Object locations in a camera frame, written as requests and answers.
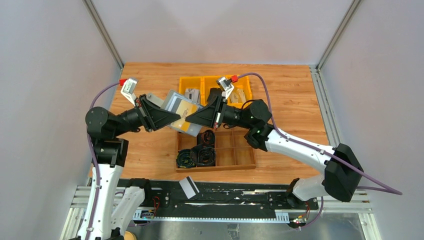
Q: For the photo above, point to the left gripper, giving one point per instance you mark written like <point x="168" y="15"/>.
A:
<point x="153" y="116"/>

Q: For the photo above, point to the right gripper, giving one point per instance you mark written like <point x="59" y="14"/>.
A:
<point x="206" y="115"/>

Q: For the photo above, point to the grey card holder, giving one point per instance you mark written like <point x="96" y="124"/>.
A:
<point x="171" y="99"/>

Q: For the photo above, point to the yellow credit card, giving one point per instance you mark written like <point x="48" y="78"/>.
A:
<point x="183" y="109"/>

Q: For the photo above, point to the white credit card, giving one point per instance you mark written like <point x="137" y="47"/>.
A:
<point x="189" y="187"/>

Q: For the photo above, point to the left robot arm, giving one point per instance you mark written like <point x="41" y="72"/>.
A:
<point x="103" y="220"/>

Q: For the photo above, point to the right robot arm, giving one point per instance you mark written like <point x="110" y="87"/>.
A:
<point x="339" y="169"/>

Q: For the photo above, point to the black card wallet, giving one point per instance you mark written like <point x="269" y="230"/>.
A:
<point x="213" y="92"/>

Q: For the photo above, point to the white cards in bin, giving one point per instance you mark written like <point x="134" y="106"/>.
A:
<point x="193" y="94"/>

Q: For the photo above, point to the beige cards in bin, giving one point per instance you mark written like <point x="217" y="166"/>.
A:
<point x="238" y="96"/>

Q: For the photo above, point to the rolled tie middle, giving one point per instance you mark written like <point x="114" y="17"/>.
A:
<point x="206" y="138"/>

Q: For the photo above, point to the rolled tie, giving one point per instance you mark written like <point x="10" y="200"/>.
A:
<point x="206" y="138"/>
<point x="203" y="156"/>
<point x="184" y="160"/>

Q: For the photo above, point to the yellow three-bin tray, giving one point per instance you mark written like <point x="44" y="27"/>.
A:
<point x="204" y="83"/>

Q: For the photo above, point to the rolled tie bottom centre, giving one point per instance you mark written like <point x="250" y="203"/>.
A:
<point x="203" y="156"/>

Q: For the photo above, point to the wooden compartment tray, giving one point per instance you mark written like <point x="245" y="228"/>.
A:
<point x="232" y="151"/>

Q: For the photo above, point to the rolled tie bottom left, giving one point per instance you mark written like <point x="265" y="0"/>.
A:
<point x="184" y="160"/>

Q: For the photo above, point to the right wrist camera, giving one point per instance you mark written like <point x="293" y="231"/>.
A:
<point x="226" y="86"/>

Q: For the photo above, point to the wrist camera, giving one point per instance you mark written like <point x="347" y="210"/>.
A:
<point x="226" y="86"/>
<point x="128" y="86"/>

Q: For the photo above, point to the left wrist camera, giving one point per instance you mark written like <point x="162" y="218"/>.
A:
<point x="128" y="86"/>

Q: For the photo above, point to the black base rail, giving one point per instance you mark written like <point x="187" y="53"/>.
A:
<point x="220" y="200"/>

